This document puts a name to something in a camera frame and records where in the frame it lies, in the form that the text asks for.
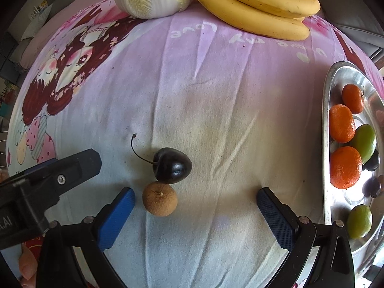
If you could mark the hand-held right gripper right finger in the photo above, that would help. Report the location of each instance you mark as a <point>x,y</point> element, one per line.
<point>274,216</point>

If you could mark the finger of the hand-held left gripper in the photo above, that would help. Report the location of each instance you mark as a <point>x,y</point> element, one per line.
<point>78,165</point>
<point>33,168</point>

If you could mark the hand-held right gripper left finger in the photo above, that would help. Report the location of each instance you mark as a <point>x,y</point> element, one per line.
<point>117,216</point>

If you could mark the brown longan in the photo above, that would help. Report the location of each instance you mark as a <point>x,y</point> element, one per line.
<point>159,199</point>
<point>381,182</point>

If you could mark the long-stemmed dark cherry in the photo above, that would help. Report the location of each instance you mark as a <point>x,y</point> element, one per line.
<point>172,166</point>

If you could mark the orange tangerine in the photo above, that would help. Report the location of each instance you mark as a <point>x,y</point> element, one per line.
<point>345,168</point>
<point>342,123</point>

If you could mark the small green mango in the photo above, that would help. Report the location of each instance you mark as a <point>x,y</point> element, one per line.
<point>360,222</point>

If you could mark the large green mango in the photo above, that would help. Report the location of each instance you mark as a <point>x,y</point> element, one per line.
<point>366,141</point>

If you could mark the small stemmed tangerine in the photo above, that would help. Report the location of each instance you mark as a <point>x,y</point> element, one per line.
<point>354,97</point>

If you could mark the round metal plate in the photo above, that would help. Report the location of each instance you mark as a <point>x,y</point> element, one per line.
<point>348,75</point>

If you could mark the person's left hand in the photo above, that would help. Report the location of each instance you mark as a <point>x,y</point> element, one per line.
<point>28,264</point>

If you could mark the red patterned cloth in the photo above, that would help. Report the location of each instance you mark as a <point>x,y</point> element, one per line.
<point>33,241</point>

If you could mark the printed cartoon blanket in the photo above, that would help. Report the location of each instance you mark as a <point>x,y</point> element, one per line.
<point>210,96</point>

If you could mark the pale cushion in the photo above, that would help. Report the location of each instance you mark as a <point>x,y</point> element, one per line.
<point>36,21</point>

